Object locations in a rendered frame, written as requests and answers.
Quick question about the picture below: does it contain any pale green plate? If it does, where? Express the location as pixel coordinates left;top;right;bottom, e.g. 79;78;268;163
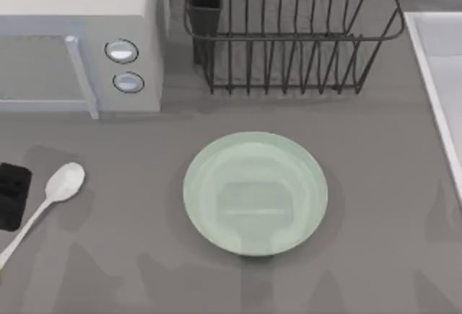
183;131;329;258

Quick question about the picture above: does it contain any small microwave knob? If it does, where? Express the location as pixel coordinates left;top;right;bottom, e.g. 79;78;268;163
112;71;146;95

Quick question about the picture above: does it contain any black cutlery holder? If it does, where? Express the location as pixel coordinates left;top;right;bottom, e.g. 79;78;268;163
183;0;225;35

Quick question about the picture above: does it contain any large microwave knob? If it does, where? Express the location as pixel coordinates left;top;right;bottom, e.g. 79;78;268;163
103;38;140;65

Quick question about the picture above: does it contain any white spoon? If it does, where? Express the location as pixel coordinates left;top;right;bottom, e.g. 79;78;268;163
0;162;87;270

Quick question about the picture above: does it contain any pale microwave oven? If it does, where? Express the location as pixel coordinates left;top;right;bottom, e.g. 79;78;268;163
0;0;170;121

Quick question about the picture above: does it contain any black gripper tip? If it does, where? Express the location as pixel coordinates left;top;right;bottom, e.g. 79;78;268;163
0;162;33;232

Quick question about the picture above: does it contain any dark wire dish rack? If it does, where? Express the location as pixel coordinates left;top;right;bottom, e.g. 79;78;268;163
182;0;405;96

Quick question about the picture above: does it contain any microwave door handle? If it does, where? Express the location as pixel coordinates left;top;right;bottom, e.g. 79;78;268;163
64;35;100;120

